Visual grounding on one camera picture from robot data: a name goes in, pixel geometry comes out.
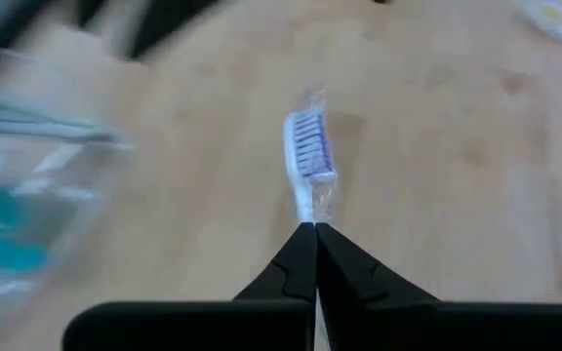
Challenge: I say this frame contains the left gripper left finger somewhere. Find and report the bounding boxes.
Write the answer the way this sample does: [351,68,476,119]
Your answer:
[62,221,318,351]

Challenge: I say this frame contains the wrapped yellow white toothbrush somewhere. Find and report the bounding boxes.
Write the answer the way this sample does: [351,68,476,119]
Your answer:
[513,0,562,60]

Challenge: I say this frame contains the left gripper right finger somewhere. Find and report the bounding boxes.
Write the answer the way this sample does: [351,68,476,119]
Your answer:
[316,222,562,351]

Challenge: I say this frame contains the blue mouthwash bottle white cap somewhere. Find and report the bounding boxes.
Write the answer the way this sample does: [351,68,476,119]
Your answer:
[0,186,57,275]

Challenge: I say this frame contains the clear acrylic organizer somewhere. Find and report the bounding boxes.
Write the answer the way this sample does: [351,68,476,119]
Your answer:
[0,48,136,342]

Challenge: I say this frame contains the purple white toothbrush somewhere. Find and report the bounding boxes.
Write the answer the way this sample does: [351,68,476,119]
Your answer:
[282,87,340,351]

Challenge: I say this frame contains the blue white toothbrush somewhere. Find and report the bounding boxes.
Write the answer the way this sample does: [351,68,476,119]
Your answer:
[0,95,132,148]

